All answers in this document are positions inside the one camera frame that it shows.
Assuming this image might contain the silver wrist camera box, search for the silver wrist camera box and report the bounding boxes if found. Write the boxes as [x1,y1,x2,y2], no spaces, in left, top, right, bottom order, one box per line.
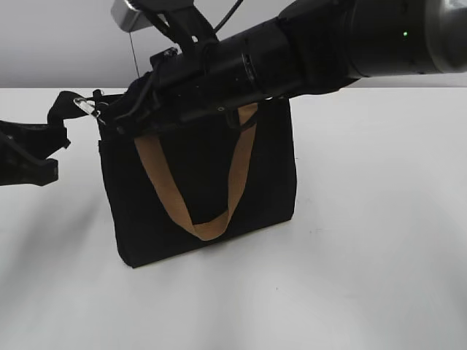
[110,0,153,33]

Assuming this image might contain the black tote bag tan handles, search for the black tote bag tan handles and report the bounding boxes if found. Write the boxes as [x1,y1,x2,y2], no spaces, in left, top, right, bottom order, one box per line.
[99,98,297,268]

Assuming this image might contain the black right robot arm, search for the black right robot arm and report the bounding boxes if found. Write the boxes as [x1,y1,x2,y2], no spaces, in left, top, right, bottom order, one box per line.
[112,1,466,136]

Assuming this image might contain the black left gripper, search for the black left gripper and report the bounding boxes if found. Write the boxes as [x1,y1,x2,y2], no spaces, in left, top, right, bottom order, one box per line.
[1,90,106,187]

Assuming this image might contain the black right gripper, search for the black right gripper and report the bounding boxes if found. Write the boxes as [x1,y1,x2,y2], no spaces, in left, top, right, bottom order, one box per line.
[115,36,255,136]

